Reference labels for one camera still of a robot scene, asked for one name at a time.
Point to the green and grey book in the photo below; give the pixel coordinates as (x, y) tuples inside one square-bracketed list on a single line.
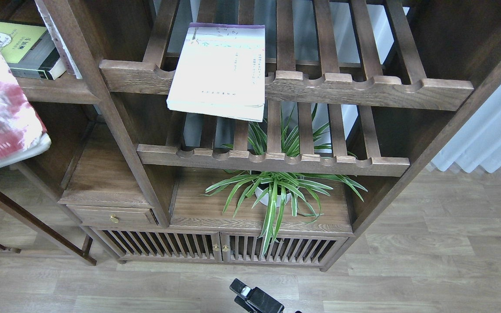
[(29, 51)]

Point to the dark wooden bookshelf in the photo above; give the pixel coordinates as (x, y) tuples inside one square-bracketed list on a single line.
[(425, 66)]

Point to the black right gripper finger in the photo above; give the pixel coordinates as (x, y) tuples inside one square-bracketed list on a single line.
[(247, 303), (264, 302)]

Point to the white window curtain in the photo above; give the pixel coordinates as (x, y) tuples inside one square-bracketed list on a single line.
[(477, 145)]

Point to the green spider plant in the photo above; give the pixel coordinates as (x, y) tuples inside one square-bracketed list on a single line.
[(279, 188)]

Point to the brass drawer knob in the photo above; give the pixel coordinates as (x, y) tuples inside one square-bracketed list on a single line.
[(114, 219)]

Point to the white paperback book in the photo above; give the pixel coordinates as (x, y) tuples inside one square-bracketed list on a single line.
[(221, 72)]

